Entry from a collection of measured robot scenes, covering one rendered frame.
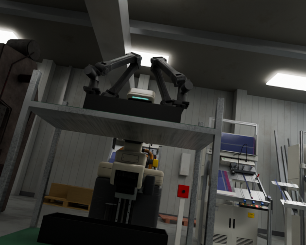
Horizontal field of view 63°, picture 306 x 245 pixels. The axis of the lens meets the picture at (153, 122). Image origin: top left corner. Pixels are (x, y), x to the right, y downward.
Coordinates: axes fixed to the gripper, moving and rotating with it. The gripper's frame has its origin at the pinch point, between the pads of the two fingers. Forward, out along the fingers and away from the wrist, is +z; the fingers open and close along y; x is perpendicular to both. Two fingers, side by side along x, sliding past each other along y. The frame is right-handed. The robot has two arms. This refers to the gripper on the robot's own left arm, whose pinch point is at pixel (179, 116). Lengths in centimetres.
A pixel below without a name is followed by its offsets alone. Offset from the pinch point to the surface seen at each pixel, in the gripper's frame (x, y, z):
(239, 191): 188, 106, 26
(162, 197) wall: 569, 32, 45
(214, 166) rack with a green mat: -39, 14, 34
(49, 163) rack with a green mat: 3, -72, 39
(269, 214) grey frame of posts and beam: 180, 142, 49
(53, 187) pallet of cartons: 491, -244, 60
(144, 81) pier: 531, -68, -276
